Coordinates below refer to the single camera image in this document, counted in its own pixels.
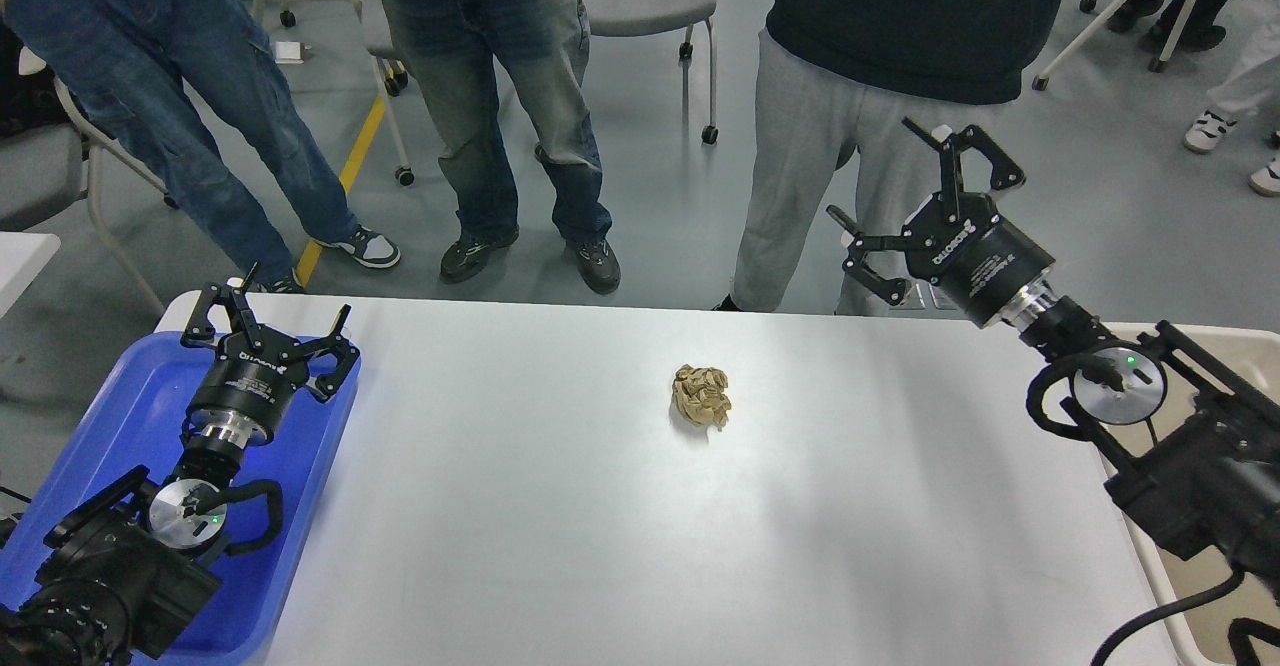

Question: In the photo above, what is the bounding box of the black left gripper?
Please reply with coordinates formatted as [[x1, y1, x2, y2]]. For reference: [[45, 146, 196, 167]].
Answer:
[[180, 264, 361, 444]]

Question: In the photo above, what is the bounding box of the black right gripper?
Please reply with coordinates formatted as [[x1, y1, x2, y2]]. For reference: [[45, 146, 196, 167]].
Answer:
[[826, 117, 1057, 330]]

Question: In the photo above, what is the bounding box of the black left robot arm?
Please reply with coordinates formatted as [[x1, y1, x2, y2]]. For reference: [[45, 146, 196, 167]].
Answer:
[[3, 283, 360, 665]]

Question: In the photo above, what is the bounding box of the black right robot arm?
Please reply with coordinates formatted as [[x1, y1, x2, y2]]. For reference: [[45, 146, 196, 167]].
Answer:
[[827, 119, 1279, 665]]

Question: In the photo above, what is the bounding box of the blue plastic tray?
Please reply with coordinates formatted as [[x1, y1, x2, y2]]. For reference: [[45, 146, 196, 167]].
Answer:
[[0, 332, 362, 666]]

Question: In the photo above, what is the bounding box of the person in grey sweatpants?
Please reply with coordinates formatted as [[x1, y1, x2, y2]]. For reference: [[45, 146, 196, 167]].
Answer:
[[721, 0, 1061, 313]]

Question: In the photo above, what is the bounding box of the white side table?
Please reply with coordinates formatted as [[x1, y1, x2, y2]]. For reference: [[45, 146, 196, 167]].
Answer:
[[0, 232, 61, 318]]

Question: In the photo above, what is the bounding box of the crumpled brown paper ball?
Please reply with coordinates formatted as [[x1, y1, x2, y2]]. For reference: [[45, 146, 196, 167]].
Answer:
[[672, 364, 732, 432]]

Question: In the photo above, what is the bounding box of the person in blue jeans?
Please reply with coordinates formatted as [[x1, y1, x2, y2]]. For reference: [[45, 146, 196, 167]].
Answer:
[[3, 0, 401, 293]]

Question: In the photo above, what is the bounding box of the person in white shoes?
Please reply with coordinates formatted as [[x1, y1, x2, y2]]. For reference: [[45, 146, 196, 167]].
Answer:
[[1181, 15, 1279, 154]]

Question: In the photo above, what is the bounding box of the person in faded jeans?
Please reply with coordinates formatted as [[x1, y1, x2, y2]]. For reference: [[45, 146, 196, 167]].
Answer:
[[355, 0, 623, 295]]

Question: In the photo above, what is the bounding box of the beige plastic bin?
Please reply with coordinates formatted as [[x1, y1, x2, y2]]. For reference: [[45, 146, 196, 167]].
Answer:
[[1110, 325, 1279, 665]]

